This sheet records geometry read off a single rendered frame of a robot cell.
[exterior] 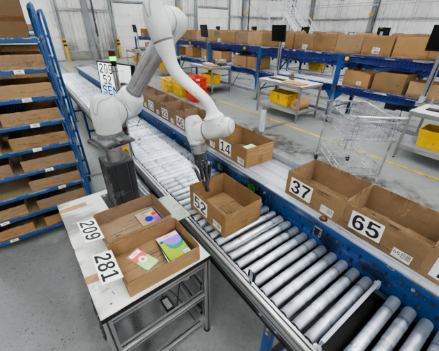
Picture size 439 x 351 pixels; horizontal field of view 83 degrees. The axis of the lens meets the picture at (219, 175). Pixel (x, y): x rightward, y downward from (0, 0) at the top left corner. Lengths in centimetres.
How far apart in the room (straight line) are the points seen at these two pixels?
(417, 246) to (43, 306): 243
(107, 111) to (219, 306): 158
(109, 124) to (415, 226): 179
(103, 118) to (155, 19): 61
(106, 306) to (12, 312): 133
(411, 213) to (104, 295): 161
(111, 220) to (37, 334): 99
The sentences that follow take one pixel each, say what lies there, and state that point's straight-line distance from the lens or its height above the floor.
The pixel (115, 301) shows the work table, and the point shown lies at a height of 75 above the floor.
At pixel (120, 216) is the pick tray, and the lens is 176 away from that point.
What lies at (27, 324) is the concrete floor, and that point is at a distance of 246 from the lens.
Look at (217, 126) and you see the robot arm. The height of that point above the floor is 139.
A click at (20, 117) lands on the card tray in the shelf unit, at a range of 254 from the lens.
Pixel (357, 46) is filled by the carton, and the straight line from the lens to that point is 643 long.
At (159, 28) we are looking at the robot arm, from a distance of 135.
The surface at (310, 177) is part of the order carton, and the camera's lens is 189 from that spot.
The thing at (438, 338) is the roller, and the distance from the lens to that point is 150.
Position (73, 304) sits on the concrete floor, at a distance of 240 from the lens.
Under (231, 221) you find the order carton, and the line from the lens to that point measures 147.
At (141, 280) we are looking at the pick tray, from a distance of 128.
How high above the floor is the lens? 182
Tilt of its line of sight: 31 degrees down
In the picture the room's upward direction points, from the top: 1 degrees clockwise
